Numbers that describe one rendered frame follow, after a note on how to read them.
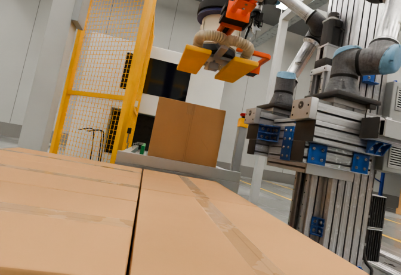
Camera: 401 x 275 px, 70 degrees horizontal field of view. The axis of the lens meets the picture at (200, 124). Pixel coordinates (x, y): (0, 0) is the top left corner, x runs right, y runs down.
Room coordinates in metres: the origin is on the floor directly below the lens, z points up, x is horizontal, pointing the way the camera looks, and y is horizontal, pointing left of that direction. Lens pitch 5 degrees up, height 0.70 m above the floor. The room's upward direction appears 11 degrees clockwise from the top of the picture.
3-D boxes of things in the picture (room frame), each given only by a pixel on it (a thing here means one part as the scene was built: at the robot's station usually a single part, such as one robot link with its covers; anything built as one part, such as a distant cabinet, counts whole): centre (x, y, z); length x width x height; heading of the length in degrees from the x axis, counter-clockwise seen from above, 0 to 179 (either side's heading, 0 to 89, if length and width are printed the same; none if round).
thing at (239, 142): (2.27, -0.33, 0.50); 0.07 x 0.07 x 1.00; 10
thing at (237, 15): (0.98, -0.05, 1.18); 0.10 x 0.08 x 0.06; 100
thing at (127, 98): (2.49, 0.95, 1.05); 0.87 x 0.10 x 2.10; 62
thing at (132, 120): (3.30, 0.78, 1.05); 1.17 x 0.10 x 2.10; 10
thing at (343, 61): (1.26, -0.60, 1.20); 0.13 x 0.12 x 0.14; 41
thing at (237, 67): (1.24, -0.10, 1.08); 0.34 x 0.10 x 0.05; 10
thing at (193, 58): (1.21, 0.09, 1.08); 0.34 x 0.10 x 0.05; 10
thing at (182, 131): (1.95, 0.11, 0.75); 0.60 x 0.40 x 0.40; 9
